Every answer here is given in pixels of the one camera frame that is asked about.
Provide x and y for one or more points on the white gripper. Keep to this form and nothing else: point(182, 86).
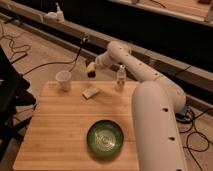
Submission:
point(100, 63)

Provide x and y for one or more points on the black eraser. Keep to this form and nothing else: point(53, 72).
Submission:
point(91, 70)

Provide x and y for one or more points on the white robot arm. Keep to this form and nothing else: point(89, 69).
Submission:
point(154, 103)

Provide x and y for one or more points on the white ceramic cup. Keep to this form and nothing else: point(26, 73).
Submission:
point(64, 78)

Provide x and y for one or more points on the green ceramic bowl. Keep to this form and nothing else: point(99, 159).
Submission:
point(105, 139)

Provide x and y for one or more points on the clear plastic bottle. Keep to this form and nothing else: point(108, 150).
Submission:
point(120, 78)

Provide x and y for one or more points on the black chair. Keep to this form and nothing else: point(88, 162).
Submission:
point(13, 93)

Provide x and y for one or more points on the blue power box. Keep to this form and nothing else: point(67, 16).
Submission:
point(182, 114)

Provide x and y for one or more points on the long metal rail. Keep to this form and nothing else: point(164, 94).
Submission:
point(188, 42)

